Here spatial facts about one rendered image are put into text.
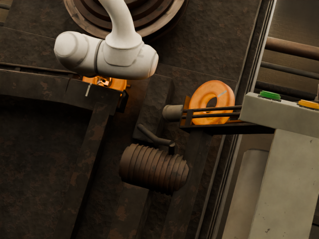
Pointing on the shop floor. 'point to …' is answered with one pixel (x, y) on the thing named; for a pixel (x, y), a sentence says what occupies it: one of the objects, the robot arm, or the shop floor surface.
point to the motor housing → (150, 170)
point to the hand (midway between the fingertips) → (104, 78)
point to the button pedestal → (286, 168)
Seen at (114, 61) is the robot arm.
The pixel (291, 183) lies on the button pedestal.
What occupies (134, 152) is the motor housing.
